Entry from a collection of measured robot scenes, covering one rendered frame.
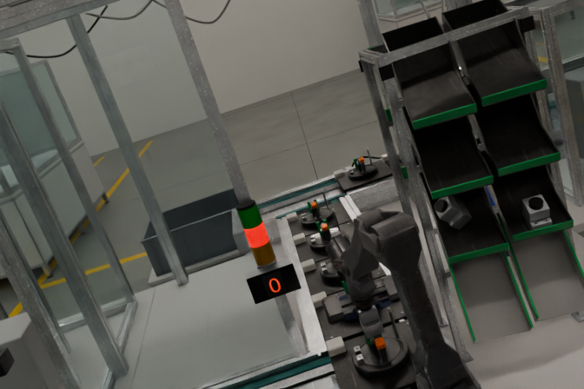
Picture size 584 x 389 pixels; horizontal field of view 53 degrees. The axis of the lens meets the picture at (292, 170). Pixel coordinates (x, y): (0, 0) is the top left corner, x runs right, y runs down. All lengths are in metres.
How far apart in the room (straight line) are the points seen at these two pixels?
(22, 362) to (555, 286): 1.60
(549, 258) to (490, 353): 0.29
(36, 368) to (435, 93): 1.52
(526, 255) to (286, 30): 10.47
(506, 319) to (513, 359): 0.16
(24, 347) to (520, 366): 1.48
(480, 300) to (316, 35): 10.54
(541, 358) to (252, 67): 10.59
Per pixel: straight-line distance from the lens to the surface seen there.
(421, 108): 1.27
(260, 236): 1.40
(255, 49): 11.76
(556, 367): 1.56
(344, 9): 11.83
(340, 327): 1.65
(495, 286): 1.47
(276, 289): 1.46
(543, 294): 1.49
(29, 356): 2.13
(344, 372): 1.49
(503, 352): 1.62
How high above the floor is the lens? 1.85
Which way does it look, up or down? 16 degrees down
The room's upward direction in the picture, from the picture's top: 19 degrees counter-clockwise
